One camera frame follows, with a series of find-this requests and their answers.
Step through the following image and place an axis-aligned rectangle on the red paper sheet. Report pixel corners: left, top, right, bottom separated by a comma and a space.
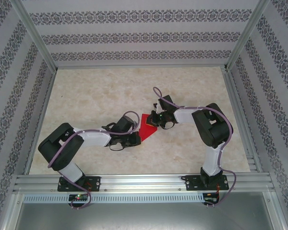
138, 113, 158, 142

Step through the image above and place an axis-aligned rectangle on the grey metal sheet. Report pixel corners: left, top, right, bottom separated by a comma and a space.
14, 203, 285, 230

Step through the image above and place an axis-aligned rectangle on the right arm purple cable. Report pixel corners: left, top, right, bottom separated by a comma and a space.
153, 86, 238, 208

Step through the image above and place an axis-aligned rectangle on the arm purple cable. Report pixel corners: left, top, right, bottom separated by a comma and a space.
47, 110, 139, 210
153, 86, 238, 208

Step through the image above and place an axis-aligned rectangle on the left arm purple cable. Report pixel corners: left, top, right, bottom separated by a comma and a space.
47, 110, 139, 210

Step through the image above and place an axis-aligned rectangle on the aluminium mounting rail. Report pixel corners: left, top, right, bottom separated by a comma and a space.
13, 174, 276, 194

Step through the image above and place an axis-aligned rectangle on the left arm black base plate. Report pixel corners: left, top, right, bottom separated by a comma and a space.
58, 176, 101, 192

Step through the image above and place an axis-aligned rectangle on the aluminium frame crossbar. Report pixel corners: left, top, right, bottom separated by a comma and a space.
55, 63, 228, 70

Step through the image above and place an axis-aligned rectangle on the slotted grey cable duct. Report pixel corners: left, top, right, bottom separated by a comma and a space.
23, 193, 206, 204

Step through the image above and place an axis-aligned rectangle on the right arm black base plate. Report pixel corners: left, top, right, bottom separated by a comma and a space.
185, 174, 229, 192

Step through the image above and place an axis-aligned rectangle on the aluminium side rail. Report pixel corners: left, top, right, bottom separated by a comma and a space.
24, 70, 57, 174
222, 68, 264, 173

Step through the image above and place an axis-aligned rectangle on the aluminium frame post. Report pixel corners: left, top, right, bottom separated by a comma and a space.
11, 0, 58, 72
224, 0, 272, 72

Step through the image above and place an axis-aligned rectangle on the aluminium frame bar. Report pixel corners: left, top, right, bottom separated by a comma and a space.
0, 193, 24, 230
264, 193, 288, 230

